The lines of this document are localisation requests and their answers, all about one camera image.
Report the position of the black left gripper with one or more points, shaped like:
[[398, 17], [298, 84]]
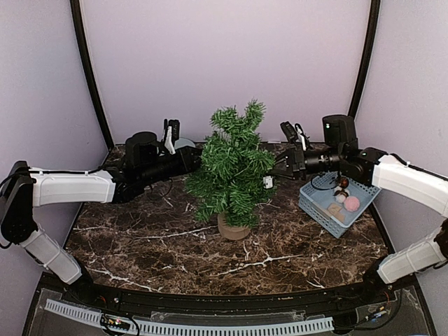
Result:
[[187, 164]]

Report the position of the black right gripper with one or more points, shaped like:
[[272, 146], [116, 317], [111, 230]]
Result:
[[296, 163]]

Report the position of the white light battery box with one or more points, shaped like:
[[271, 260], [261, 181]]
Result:
[[268, 182]]

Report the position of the light blue plastic basket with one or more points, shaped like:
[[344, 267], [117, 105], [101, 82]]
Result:
[[335, 202]]

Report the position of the small green christmas tree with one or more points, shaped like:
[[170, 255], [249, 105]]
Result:
[[229, 182]]

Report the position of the brown gingerbread ornament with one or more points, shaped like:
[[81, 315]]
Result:
[[335, 210]]

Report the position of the pink pompom ornament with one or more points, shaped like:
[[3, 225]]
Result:
[[352, 203]]

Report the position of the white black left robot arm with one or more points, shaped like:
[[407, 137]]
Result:
[[146, 161]]

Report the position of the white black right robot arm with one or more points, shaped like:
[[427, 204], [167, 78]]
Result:
[[372, 167]]

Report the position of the light blue ceramic plate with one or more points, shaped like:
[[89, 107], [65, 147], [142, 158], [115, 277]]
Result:
[[183, 142]]

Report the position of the dark red bauble ornament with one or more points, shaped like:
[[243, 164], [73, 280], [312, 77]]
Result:
[[343, 182]]

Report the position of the black front rail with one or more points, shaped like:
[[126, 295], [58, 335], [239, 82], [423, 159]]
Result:
[[140, 302]]

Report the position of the right black corner post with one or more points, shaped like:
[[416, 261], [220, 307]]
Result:
[[368, 46]]

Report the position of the black corner post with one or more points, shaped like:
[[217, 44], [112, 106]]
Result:
[[368, 46], [83, 49]]

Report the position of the left black corner post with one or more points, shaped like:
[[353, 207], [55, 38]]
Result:
[[83, 49]]

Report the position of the white slotted cable duct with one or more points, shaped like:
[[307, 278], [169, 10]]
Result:
[[183, 324]]

